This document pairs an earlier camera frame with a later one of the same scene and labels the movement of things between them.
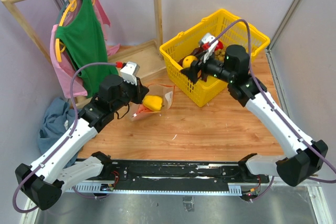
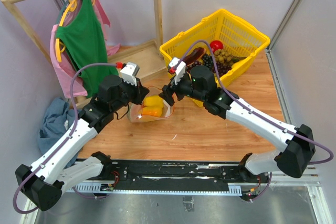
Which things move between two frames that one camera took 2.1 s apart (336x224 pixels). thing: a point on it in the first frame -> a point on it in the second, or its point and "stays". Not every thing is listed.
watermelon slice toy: [142, 109] -> [134, 112]
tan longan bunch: [219, 54] stays
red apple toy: [219, 46] stays
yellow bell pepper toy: [153, 103] stays
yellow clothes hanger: [60, 46] stays
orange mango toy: [187, 61] -> [156, 111]
